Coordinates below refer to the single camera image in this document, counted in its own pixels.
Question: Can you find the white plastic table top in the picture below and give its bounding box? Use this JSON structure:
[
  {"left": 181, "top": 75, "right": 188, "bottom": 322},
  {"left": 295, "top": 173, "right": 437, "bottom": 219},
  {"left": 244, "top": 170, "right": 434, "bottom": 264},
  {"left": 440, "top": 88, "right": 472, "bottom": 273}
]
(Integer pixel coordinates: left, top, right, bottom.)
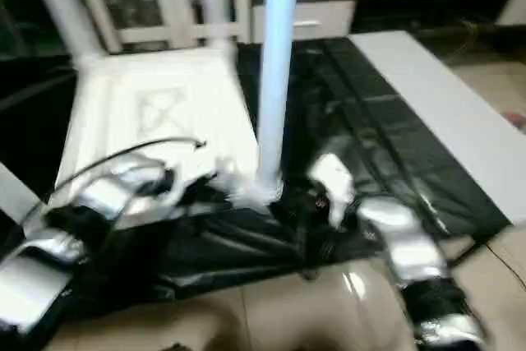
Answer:
[{"left": 48, "top": 44, "right": 284, "bottom": 229}]

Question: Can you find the black work mat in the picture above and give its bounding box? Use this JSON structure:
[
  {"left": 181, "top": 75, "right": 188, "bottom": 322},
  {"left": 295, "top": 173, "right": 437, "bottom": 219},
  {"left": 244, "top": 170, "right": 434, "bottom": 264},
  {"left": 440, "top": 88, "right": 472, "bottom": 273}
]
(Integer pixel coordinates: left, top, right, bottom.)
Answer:
[{"left": 0, "top": 36, "right": 514, "bottom": 315}]

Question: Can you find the white glass door cabinet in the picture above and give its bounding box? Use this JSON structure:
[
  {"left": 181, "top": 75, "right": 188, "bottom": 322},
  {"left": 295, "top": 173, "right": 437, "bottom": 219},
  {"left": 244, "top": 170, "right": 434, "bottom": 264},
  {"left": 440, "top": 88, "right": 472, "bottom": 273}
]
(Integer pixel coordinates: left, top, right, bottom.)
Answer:
[{"left": 67, "top": 0, "right": 251, "bottom": 54}]

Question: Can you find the white drawer unit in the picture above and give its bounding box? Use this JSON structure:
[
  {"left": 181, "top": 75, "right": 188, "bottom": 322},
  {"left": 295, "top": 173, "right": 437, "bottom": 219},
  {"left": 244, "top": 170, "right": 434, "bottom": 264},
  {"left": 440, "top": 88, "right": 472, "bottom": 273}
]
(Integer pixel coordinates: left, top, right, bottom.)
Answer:
[{"left": 250, "top": 0, "right": 357, "bottom": 44}]

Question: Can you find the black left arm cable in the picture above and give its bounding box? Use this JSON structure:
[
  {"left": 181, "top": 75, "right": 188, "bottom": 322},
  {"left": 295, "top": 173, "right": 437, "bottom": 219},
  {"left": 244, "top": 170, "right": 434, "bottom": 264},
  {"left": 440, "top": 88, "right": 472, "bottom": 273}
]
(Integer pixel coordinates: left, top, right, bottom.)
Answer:
[{"left": 20, "top": 136, "right": 209, "bottom": 237}]

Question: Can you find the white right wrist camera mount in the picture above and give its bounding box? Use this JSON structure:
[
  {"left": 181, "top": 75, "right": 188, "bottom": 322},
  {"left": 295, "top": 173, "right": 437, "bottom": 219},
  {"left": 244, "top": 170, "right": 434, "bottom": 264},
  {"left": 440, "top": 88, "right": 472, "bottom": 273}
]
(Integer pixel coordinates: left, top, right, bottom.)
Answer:
[{"left": 310, "top": 153, "right": 357, "bottom": 229}]

